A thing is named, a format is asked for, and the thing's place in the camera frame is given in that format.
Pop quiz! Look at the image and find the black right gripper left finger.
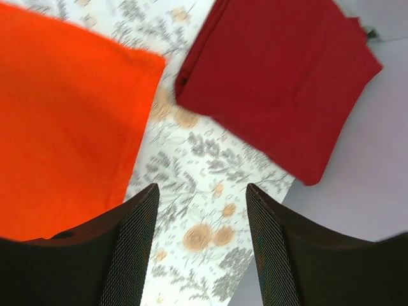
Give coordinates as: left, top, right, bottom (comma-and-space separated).
1, 184, 159, 306

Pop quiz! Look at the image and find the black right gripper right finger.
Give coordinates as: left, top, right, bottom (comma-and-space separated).
245, 184, 407, 306

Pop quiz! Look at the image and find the floral patterned table mat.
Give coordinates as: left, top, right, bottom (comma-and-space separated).
21, 1, 293, 305

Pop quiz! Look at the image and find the folded dark red t-shirt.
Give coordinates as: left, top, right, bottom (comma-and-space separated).
175, 0, 383, 186

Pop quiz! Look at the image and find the orange t-shirt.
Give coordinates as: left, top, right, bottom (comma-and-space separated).
1, 4, 166, 241

